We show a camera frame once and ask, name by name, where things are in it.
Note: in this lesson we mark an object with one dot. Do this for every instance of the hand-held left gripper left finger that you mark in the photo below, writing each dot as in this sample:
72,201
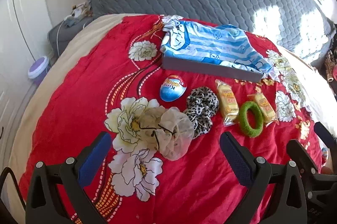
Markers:
94,158

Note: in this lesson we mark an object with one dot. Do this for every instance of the grey bedside stool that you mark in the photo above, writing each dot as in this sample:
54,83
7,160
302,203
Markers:
65,32

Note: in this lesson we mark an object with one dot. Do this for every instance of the yellow snack cake packet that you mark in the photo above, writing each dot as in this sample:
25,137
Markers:
266,108
227,103

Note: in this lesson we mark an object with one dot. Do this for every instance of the beige sheer scrunchie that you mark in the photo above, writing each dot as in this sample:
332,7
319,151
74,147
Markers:
173,134

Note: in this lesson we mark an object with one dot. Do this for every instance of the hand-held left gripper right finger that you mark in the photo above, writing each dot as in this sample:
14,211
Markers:
237,158

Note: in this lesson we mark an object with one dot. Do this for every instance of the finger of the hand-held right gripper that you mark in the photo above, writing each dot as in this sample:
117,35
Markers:
300,154
326,135

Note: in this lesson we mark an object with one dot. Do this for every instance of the red floral blanket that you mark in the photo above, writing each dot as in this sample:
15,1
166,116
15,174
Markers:
79,82

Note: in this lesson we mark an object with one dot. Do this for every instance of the leopard print scrunchie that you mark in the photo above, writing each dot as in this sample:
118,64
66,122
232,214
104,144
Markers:
201,108

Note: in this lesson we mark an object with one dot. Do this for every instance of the white bucket with purple lid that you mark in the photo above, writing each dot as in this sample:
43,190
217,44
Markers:
38,68

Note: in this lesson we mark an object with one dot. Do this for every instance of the pile of patterned clothes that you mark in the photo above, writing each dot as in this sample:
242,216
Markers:
330,66

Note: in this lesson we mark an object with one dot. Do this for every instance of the blue and red toy egg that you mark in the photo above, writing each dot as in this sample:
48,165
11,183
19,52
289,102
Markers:
325,154
172,88

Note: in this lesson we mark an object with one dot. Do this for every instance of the grey box with blue cloth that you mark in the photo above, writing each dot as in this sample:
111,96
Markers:
210,42

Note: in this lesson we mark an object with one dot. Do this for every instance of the white wardrobe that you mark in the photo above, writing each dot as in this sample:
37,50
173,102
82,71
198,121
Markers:
21,16

